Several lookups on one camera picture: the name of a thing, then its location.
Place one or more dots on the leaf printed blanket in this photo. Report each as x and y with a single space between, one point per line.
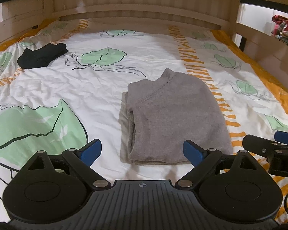
86 95

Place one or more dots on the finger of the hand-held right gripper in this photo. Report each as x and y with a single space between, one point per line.
259 145
284 137

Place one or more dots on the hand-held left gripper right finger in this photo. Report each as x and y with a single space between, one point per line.
192 152

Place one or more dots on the black folded garment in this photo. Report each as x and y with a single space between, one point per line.
40 55

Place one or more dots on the grey knitted hoodie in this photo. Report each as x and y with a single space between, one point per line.
172 115

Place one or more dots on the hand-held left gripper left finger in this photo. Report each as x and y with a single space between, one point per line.
92 149

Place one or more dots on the colourful cloth pile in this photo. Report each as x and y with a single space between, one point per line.
284 28

